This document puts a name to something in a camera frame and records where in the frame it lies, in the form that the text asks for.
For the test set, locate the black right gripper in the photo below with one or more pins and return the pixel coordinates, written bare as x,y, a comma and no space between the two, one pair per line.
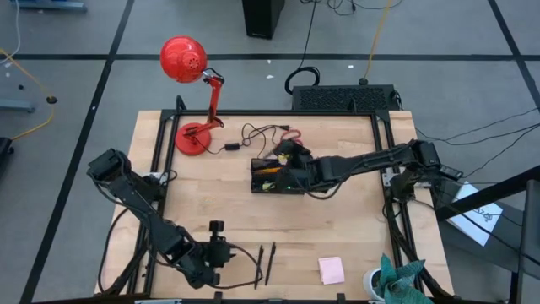
314,175

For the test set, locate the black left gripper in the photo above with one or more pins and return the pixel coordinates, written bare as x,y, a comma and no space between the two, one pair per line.
217,255

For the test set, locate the red scissors with grey grips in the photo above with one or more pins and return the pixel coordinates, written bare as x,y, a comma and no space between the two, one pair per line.
290,131

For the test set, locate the orange pencil with red eraser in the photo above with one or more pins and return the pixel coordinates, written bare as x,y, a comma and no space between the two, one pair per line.
272,169

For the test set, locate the small yellow office item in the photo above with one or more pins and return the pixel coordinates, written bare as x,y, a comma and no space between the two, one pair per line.
268,186

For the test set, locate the black pen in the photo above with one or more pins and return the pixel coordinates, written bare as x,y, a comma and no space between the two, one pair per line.
270,264

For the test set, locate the pink sticky note pad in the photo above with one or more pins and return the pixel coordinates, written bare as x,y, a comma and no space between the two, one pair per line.
331,270

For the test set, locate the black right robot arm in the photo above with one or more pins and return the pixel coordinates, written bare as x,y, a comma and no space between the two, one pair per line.
371,162

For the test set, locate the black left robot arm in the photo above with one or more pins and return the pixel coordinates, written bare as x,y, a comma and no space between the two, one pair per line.
126,186

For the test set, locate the black mesh desk organizer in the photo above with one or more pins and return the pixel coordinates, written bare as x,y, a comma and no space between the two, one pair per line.
259,179

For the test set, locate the black power adapter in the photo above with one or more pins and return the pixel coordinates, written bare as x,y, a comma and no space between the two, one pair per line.
232,146

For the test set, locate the black vented box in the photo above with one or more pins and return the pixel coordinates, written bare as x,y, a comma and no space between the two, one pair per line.
343,98

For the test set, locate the black computer tower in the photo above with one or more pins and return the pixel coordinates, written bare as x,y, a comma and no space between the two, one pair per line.
263,17

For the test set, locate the red desk lamp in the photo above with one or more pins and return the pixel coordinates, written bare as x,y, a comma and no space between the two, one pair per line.
183,59

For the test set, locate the white plant pot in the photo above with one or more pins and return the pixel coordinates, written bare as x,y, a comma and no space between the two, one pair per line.
369,285

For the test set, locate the green potted plant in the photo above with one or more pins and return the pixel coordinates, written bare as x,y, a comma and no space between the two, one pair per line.
396,283

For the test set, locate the black metal stand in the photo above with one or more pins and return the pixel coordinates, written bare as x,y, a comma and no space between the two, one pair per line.
485,196

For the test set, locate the white paper with drawing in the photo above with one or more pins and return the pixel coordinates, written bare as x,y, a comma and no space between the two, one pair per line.
481,219

